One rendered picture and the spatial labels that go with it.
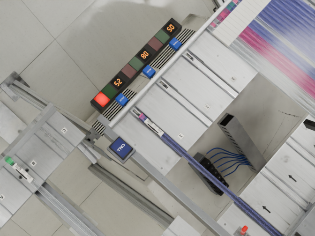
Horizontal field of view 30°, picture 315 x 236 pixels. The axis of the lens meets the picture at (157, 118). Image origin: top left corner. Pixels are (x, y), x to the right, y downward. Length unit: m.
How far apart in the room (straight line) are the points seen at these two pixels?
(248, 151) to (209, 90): 0.42
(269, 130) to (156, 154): 0.63
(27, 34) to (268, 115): 0.91
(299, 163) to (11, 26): 1.13
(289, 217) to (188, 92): 0.42
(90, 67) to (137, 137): 0.80
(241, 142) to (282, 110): 0.24
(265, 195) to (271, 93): 0.56
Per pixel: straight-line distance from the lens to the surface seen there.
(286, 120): 2.13
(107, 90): 1.63
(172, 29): 1.69
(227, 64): 1.65
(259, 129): 2.05
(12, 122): 2.25
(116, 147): 1.53
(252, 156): 2.01
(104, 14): 2.32
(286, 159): 1.61
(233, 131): 1.91
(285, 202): 1.59
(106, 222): 2.60
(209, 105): 1.61
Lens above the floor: 2.05
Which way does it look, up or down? 53 degrees down
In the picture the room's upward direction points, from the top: 116 degrees clockwise
